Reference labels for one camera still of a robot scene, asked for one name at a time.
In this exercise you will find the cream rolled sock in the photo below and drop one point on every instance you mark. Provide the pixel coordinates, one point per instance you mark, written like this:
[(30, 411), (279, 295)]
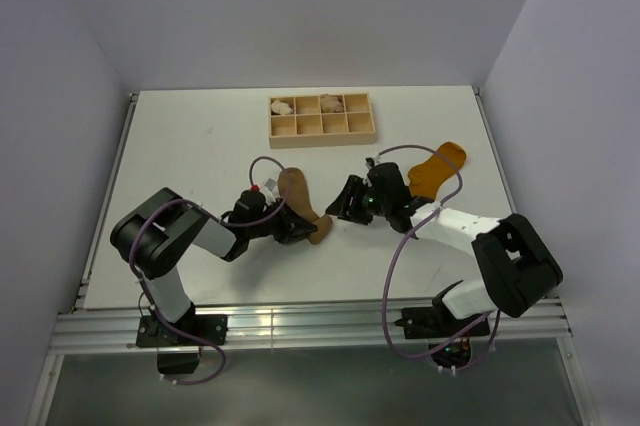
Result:
[(281, 108)]

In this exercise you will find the aluminium front frame rails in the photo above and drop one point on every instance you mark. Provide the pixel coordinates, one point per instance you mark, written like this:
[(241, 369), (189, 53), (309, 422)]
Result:
[(282, 327)]

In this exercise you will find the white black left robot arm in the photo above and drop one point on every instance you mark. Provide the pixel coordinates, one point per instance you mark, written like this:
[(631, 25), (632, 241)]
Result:
[(155, 236)]

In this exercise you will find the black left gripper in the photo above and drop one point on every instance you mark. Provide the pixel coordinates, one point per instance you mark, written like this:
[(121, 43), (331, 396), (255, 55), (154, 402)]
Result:
[(293, 226)]

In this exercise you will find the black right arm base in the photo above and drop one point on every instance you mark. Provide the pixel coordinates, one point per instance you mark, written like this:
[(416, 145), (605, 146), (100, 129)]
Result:
[(436, 322)]

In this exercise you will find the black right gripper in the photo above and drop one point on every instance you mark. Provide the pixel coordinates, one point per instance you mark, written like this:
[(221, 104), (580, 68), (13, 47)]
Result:
[(354, 187)]

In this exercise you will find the tan ribbed sock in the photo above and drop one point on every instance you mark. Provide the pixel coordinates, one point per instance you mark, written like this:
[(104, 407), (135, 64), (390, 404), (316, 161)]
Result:
[(293, 188)]

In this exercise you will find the aluminium table edge rail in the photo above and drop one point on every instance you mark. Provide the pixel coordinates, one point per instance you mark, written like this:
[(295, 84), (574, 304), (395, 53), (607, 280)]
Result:
[(85, 278)]

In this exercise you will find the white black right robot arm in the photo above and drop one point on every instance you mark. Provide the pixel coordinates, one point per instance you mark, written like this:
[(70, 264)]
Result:
[(516, 267)]

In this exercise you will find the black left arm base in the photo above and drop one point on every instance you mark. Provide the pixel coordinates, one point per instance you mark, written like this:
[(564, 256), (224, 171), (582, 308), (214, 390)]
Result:
[(153, 334)]

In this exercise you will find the wooden compartment tray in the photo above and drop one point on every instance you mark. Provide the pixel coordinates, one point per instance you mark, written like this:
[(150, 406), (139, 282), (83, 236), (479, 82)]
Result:
[(307, 126)]

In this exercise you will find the mustard orange sock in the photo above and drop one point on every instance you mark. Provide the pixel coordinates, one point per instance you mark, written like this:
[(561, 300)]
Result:
[(425, 179)]

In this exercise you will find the beige rolled sock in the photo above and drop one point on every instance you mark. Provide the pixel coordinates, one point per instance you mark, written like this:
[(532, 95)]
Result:
[(331, 104)]

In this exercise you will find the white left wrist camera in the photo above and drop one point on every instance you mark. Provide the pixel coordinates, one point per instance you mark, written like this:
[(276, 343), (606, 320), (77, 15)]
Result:
[(269, 189)]

